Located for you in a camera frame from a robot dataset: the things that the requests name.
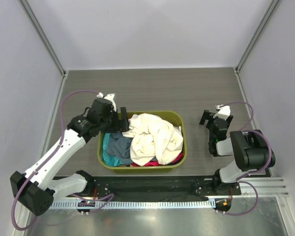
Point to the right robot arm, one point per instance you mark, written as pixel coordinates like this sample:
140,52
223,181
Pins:
250,150

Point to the aluminium frame rail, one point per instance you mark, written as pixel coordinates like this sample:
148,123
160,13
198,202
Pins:
265,186

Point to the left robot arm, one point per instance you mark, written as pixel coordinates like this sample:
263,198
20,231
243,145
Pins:
36,188

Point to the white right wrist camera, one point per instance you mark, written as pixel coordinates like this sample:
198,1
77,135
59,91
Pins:
223,112

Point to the cream white t shirt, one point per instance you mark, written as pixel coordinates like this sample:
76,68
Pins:
153,137

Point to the white slotted cable duct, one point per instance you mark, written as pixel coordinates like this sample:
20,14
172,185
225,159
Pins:
84,205

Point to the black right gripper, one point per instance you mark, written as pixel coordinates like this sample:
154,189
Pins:
206,116

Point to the olive green plastic bin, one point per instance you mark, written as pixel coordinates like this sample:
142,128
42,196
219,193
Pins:
172,117

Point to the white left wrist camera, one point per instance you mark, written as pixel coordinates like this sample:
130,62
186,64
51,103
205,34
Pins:
110,97

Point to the grey blue t shirt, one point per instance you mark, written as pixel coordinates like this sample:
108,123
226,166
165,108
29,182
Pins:
118,148

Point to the teal t shirt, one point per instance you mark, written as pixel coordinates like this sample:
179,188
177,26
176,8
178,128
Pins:
109,159

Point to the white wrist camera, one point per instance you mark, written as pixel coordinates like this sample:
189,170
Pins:
110,97
223,112

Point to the left aluminium corner post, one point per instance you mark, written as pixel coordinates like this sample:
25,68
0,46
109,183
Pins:
43,37

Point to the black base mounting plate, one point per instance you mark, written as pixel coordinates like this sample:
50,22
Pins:
160,188

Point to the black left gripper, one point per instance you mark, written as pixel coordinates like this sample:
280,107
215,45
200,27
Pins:
121,125

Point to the aluminium corner post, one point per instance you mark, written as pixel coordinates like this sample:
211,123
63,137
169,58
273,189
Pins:
258,33
43,37

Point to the right aluminium corner post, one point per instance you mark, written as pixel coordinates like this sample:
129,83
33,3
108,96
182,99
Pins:
258,33

